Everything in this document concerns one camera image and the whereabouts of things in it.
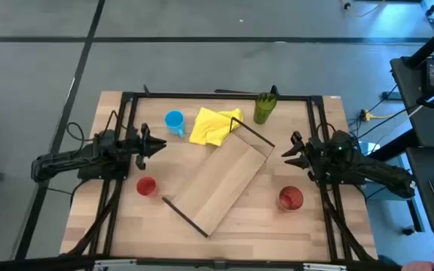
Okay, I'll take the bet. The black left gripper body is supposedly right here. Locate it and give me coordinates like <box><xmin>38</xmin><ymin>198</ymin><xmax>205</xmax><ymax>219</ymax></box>
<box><xmin>126</xmin><ymin>123</ymin><xmax>156</xmax><ymax>170</ymax></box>

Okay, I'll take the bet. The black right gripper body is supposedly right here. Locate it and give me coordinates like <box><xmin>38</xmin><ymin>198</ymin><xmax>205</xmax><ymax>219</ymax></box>
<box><xmin>302</xmin><ymin>135</ymin><xmax>329</xmax><ymax>182</ymax></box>

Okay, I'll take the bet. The large red plastic cup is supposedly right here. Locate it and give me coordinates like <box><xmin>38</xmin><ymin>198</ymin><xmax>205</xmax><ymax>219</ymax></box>
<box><xmin>279</xmin><ymin>185</ymin><xmax>304</xmax><ymax>211</ymax></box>

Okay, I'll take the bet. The small red plastic cup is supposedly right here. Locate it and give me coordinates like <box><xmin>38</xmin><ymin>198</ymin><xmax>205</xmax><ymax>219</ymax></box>
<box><xmin>136</xmin><ymin>176</ymin><xmax>158</xmax><ymax>198</ymax></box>

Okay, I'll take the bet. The tall green plastic cup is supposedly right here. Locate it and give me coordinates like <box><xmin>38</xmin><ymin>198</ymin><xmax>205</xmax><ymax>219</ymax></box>
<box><xmin>253</xmin><ymin>92</ymin><xmax>278</xmax><ymax>125</ymax></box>

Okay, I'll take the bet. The wooden shelf with black ends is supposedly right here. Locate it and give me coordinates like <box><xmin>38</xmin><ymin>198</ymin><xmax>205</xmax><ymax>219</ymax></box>
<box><xmin>162</xmin><ymin>117</ymin><xmax>277</xmax><ymax>239</ymax></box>

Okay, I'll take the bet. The blue plastic mug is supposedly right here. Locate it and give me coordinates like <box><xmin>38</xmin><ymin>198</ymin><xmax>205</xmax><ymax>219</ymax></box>
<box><xmin>164</xmin><ymin>109</ymin><xmax>186</xmax><ymax>139</ymax></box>

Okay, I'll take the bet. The yellow cloth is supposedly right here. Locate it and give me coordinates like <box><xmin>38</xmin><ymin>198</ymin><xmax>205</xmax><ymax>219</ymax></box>
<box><xmin>188</xmin><ymin>107</ymin><xmax>245</xmax><ymax>147</ymax></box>

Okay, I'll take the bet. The black desk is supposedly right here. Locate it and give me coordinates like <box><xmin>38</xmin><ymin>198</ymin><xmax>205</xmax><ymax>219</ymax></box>
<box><xmin>390</xmin><ymin>56</ymin><xmax>434</xmax><ymax>237</ymax></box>

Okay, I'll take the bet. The person's hand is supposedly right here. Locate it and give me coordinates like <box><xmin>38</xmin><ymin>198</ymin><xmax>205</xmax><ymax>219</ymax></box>
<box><xmin>401</xmin><ymin>250</ymin><xmax>434</xmax><ymax>271</ymax></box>

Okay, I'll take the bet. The black diagonal pole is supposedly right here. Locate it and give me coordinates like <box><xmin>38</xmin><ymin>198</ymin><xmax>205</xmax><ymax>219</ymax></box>
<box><xmin>405</xmin><ymin>14</ymin><xmax>434</xmax><ymax>69</ymax></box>

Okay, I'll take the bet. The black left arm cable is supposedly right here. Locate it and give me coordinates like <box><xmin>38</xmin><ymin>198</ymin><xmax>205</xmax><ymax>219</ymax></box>
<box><xmin>66</xmin><ymin>122</ymin><xmax>90</xmax><ymax>150</ymax></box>

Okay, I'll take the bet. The black aluminium table frame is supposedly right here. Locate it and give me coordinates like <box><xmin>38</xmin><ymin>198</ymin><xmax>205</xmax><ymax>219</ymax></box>
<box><xmin>60</xmin><ymin>84</ymin><xmax>378</xmax><ymax>264</ymax></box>

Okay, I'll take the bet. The black floor cable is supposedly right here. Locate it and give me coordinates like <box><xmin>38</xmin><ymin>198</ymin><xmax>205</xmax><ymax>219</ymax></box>
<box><xmin>348</xmin><ymin>84</ymin><xmax>418</xmax><ymax>141</ymax></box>

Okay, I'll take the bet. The black rail with silver brackets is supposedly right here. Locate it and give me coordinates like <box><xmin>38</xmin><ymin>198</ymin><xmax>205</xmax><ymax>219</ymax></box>
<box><xmin>0</xmin><ymin>254</ymin><xmax>434</xmax><ymax>271</ymax></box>

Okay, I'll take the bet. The yellow floor cable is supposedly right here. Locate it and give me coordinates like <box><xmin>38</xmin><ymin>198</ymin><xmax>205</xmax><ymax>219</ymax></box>
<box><xmin>339</xmin><ymin>0</ymin><xmax>387</xmax><ymax>19</ymax></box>

